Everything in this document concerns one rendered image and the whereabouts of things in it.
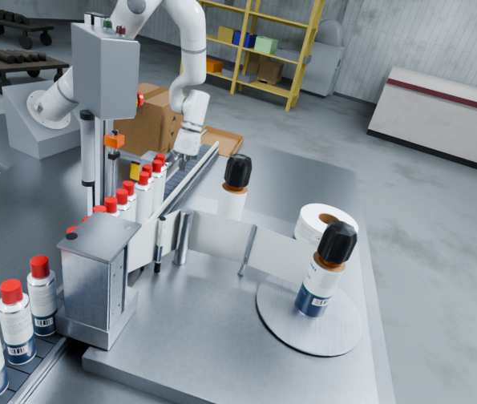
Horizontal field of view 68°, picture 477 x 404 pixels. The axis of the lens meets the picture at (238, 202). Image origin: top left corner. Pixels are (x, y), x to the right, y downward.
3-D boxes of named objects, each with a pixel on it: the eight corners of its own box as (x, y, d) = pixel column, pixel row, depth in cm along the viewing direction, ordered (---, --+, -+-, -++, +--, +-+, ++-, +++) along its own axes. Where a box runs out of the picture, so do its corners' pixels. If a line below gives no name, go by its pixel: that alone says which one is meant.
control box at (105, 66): (99, 121, 86) (100, 37, 77) (72, 98, 96) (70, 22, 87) (138, 119, 93) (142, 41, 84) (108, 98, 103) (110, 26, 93)
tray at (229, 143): (232, 158, 197) (233, 151, 195) (187, 146, 200) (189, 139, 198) (243, 141, 223) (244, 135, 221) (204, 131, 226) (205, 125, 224)
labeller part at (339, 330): (365, 373, 88) (367, 371, 87) (246, 334, 91) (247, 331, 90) (357, 290, 115) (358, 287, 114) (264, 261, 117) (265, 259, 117)
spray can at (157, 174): (159, 216, 127) (164, 165, 117) (144, 216, 126) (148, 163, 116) (159, 208, 132) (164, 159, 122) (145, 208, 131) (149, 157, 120)
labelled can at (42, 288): (49, 341, 79) (42, 272, 68) (28, 333, 79) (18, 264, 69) (64, 323, 83) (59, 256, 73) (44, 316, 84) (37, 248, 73)
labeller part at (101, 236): (109, 264, 67) (109, 260, 66) (55, 247, 68) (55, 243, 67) (142, 227, 78) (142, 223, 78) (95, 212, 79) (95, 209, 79)
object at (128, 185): (129, 245, 111) (132, 189, 101) (114, 240, 111) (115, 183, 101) (136, 236, 115) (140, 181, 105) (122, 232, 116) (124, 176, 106)
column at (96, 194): (99, 232, 121) (100, 16, 88) (87, 228, 122) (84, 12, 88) (107, 225, 125) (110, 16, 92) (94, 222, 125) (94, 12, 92)
